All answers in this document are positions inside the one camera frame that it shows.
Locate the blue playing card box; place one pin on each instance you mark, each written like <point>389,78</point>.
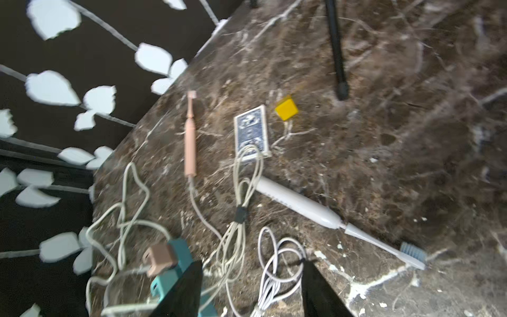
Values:
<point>250,128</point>

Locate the pink wall charger cube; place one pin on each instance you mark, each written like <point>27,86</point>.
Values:
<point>159,258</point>

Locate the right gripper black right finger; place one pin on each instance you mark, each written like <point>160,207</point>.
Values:
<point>318,297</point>

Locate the pink electric toothbrush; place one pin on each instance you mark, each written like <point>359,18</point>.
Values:
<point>190,149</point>

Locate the teal power strip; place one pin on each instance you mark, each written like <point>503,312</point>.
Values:
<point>165,280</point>

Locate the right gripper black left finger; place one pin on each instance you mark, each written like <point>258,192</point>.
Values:
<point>184,298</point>

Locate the white electric toothbrush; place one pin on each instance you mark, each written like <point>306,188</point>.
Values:
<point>408,253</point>

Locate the black music stand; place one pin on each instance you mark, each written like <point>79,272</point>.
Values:
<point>342,89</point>

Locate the yellow block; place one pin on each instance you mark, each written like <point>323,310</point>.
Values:
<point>286,109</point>

